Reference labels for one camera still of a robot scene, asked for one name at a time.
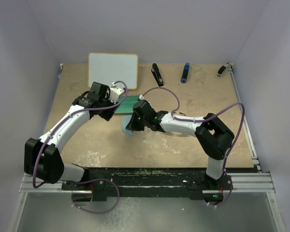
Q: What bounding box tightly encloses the light blue cleaning cloth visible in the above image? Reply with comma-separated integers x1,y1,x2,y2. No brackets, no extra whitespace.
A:
121,115,132,137

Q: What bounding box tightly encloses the green lined glasses case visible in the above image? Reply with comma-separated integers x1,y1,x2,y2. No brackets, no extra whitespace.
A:
115,95,139,115

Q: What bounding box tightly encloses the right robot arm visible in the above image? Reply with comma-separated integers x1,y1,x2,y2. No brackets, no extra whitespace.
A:
125,100,234,189

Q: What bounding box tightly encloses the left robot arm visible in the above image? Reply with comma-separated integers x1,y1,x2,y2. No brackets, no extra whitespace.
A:
24,81,128,189

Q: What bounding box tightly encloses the black stapler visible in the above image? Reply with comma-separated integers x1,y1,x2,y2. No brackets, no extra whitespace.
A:
151,63,164,87

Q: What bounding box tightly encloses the blue stapler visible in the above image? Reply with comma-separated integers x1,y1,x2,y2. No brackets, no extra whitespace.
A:
180,62,190,83

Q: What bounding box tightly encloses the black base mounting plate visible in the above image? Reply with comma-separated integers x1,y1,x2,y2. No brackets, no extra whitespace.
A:
62,168,233,202

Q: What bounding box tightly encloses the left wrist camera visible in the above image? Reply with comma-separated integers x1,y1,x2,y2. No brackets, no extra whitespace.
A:
109,83,125,103

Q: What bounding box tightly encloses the small whiteboard yellow frame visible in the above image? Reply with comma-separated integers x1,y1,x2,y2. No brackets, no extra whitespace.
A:
87,53,138,90

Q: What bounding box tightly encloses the black handled tool at corner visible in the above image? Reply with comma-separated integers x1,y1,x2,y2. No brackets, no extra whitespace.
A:
216,61,232,78

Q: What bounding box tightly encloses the aluminium rail frame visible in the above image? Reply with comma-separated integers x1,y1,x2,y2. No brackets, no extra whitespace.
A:
12,66,285,232

